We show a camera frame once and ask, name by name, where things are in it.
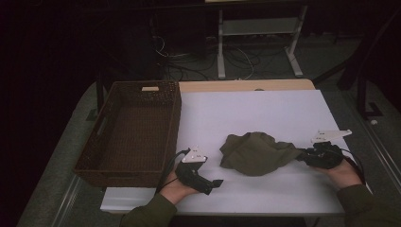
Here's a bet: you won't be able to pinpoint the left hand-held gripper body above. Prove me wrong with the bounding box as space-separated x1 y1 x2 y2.
175 145 216 196

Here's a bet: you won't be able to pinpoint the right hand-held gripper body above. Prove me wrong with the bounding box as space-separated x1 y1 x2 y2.
304 129 353 169

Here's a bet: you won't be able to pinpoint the olive green pants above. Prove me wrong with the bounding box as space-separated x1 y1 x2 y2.
219 131 305 177

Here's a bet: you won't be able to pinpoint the brown woven basket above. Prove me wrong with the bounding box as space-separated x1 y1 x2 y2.
72 80 183 189

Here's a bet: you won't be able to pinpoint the person's left hand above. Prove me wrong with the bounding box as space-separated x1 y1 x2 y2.
160 169 203 205

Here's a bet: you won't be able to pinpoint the person's right hand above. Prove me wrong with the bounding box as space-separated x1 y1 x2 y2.
311 159 363 192

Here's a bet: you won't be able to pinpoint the dark metal stand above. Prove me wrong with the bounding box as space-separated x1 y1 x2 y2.
311 9 401 119

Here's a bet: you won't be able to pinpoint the black metal table leg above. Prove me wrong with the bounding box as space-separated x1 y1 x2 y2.
95 74 107 112

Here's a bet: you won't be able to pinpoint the white metal stand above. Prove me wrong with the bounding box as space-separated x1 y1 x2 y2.
217 4 308 79

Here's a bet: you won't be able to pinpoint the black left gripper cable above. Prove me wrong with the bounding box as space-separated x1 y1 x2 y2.
155 148 192 194

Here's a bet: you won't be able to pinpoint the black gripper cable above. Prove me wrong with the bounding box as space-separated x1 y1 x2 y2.
155 148 192 194
340 148 367 185

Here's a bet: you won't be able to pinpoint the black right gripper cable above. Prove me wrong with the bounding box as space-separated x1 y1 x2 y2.
340 148 367 185

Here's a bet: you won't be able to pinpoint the grey metal rail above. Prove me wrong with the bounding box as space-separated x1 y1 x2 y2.
51 174 84 227
358 124 401 190

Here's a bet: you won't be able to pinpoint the tangle of floor cables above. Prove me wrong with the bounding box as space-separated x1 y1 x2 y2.
150 34 263 81

